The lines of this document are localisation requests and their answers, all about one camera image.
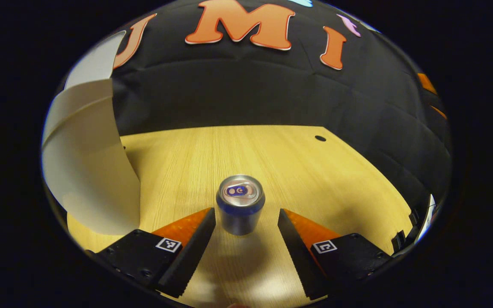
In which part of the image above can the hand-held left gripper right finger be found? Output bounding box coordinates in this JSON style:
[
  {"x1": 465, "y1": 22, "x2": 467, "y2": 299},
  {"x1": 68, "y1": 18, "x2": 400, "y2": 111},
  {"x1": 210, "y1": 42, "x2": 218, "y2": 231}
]
[{"x1": 277, "y1": 208, "x2": 395, "y2": 301}]

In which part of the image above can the blue pop can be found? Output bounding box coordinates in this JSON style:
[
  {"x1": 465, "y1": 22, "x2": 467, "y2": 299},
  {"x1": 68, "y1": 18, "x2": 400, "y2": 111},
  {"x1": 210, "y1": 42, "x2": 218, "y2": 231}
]
[{"x1": 216, "y1": 174, "x2": 266, "y2": 236}]

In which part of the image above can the white desktop garbage bin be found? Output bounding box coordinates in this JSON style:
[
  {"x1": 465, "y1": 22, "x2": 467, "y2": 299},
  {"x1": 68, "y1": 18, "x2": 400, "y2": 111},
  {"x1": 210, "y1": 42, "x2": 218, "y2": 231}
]
[{"x1": 41, "y1": 31, "x2": 141, "y2": 236}]

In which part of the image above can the wooden desktop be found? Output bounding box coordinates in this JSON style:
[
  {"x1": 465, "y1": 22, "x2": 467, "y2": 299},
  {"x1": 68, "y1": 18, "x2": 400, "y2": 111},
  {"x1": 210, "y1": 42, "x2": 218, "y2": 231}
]
[{"x1": 67, "y1": 125, "x2": 414, "y2": 308}]

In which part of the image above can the black backdrop cloth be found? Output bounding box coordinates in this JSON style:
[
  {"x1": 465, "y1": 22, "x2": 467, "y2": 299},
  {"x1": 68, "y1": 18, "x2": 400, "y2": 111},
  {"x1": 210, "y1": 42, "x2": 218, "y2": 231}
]
[{"x1": 112, "y1": 0, "x2": 452, "y2": 214}]

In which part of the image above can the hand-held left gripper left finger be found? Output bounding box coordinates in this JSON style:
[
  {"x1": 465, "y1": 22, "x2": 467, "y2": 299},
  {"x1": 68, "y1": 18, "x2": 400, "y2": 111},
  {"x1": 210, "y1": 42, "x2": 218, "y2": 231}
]
[{"x1": 96, "y1": 207, "x2": 217, "y2": 299}]

